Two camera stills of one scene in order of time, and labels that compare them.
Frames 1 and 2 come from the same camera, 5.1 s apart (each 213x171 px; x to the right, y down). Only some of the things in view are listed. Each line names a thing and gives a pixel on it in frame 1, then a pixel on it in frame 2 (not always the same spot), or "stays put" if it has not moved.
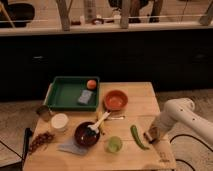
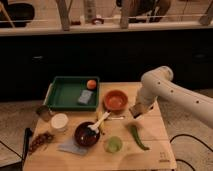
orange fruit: (91, 84) stays put
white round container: (59, 121) stays put
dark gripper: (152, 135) to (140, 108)
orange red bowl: (116, 100) stays put
